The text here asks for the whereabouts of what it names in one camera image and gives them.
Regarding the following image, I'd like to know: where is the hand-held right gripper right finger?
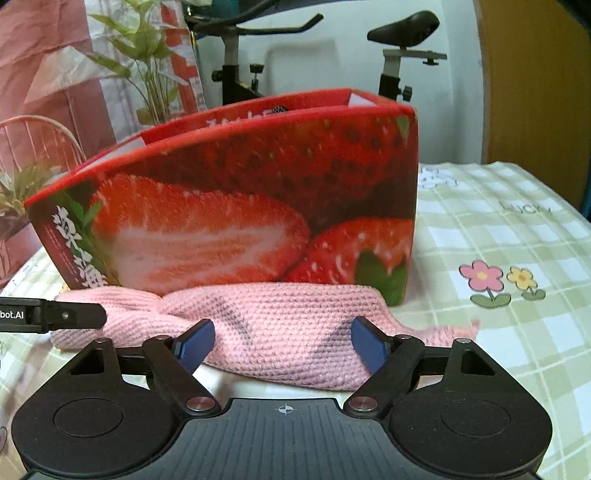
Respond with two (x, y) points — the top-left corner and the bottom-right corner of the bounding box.
(342, 316), (503, 418)

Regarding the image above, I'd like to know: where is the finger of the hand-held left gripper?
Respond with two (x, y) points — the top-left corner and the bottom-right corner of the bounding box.
(39, 299), (108, 334)

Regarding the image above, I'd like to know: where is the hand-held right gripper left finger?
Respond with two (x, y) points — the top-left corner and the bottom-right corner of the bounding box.
(60, 318), (221, 416)

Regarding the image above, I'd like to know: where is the pink knitted headband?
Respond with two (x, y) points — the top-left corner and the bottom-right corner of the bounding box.
(48, 282), (481, 392)

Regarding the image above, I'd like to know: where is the red strawberry print box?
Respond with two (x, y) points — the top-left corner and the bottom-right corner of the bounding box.
(23, 88), (421, 308)

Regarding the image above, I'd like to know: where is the green checked printed blanket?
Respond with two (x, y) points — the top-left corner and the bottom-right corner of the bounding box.
(0, 161), (591, 480)

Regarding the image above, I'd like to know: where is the red printed backdrop cloth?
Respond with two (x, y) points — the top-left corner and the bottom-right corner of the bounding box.
(0, 0), (209, 292)

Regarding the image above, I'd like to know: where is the wooden door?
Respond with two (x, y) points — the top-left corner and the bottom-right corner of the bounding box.
(475, 0), (591, 186)

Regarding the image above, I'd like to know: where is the black exercise bike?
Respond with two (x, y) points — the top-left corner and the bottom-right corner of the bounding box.
(182, 0), (448, 112)

